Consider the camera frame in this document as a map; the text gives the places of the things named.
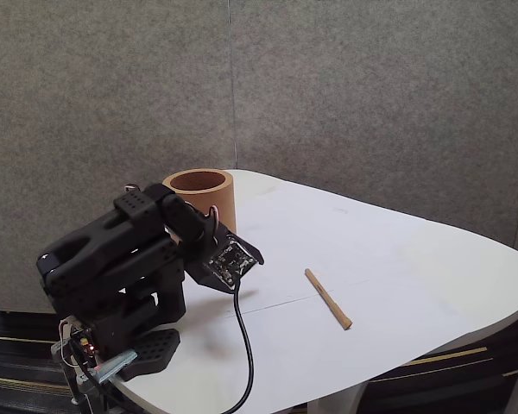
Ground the brown cylindrical pen holder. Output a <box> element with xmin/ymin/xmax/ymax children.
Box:
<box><xmin>161</xmin><ymin>168</ymin><xmax>237</xmax><ymax>236</ymax></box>

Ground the tan wooden pen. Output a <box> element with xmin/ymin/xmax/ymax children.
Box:
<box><xmin>304</xmin><ymin>267</ymin><xmax>354</xmax><ymax>332</ymax></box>

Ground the silver metal table clamp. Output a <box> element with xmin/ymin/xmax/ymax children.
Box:
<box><xmin>71</xmin><ymin>349</ymin><xmax>138</xmax><ymax>414</ymax></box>

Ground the controller board with red LED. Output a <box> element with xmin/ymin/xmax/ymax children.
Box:
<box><xmin>68</xmin><ymin>326</ymin><xmax>101</xmax><ymax>360</ymax></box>

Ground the grey felt partition panel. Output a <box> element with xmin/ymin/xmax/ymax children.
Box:
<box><xmin>0</xmin><ymin>0</ymin><xmax>238</xmax><ymax>315</ymax></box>
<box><xmin>228</xmin><ymin>0</ymin><xmax>518</xmax><ymax>251</ymax></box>

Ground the bare camera circuit board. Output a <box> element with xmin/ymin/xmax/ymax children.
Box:
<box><xmin>207</xmin><ymin>240</ymin><xmax>259</xmax><ymax>289</ymax></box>

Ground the black camera cable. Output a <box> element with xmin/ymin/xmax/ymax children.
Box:
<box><xmin>79</xmin><ymin>279</ymin><xmax>256</xmax><ymax>414</ymax></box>

